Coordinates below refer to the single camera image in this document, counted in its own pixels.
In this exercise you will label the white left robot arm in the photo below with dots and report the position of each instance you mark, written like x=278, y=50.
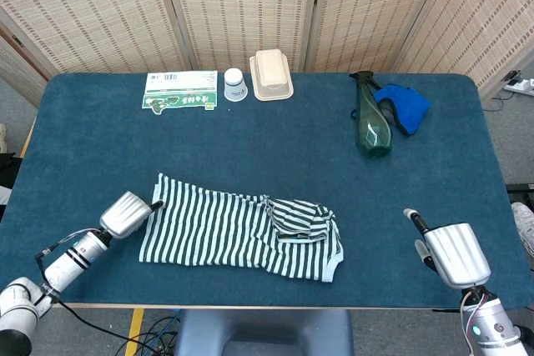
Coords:
x=69, y=262

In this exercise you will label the green white flattened carton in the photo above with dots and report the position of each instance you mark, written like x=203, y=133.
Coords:
x=181, y=89

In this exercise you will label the black metal stand base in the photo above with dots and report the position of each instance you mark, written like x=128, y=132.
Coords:
x=521, y=188

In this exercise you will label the blue cloth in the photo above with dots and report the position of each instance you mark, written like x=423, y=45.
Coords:
x=411, y=108

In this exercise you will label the beige takeaway food box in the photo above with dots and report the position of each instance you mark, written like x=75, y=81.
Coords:
x=271, y=76

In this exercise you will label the white shoe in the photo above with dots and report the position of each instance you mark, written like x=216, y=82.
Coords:
x=525, y=222

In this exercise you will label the white power strip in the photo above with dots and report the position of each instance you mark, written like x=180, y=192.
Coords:
x=521, y=86

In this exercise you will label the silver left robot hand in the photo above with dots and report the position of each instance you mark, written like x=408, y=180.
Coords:
x=123, y=216

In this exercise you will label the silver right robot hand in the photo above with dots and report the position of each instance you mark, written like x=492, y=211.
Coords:
x=456, y=254

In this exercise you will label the green striped T-shirt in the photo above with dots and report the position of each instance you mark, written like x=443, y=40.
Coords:
x=208, y=231

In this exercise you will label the white paper cup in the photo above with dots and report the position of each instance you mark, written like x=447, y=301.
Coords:
x=235, y=86

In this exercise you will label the blue table mat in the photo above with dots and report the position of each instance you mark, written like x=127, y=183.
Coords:
x=83, y=143

